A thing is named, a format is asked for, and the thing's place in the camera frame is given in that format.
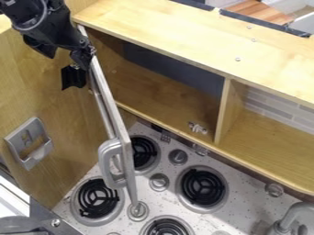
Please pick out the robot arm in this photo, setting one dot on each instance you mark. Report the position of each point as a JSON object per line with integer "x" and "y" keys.
{"x": 45, "y": 21}

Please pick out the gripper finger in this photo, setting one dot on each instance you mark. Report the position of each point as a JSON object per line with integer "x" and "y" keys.
{"x": 73, "y": 77}

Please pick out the grey wall holder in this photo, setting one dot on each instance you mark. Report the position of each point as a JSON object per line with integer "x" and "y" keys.
{"x": 28, "y": 143}

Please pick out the tap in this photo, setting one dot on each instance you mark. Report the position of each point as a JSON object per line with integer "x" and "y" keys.
{"x": 291, "y": 218}

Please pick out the toy stove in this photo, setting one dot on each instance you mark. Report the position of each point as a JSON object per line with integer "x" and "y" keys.
{"x": 202, "y": 187}

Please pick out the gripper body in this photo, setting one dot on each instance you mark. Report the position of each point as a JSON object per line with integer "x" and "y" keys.
{"x": 83, "y": 55}

